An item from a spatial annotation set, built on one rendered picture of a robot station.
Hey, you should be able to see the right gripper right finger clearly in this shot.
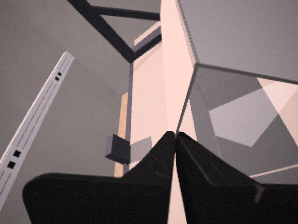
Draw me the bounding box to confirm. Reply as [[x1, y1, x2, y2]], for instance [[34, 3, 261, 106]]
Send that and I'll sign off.
[[175, 132, 298, 224]]

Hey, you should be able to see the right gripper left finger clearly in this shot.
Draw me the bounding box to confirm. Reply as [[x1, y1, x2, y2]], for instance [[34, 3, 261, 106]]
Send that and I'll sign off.
[[22, 131, 176, 224]]

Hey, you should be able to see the white cardboard box with lid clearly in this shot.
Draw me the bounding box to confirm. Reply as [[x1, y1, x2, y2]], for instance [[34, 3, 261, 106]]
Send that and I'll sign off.
[[160, 0, 298, 184]]

